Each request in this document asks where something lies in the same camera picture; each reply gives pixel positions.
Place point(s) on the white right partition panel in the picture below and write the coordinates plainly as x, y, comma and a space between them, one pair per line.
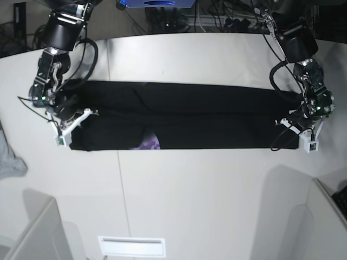
316, 229

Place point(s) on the black keyboard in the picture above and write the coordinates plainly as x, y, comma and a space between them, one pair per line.
340, 199

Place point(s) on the black T-shirt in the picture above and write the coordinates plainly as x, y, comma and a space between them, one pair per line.
177, 116

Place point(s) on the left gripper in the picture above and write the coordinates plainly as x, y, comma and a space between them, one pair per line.
297, 119

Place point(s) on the white partition panel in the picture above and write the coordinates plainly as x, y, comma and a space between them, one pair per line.
316, 229
44, 236

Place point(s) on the grey cloth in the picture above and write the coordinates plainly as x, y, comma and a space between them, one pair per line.
11, 165

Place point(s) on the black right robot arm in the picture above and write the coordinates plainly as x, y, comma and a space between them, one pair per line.
65, 30

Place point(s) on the white left partition panel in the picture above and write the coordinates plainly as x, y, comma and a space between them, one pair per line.
44, 236

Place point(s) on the blue box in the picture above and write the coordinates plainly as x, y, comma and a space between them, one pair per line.
158, 3

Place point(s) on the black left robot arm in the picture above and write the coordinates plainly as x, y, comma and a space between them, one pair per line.
289, 28

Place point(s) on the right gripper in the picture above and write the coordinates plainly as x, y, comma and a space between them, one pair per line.
66, 108

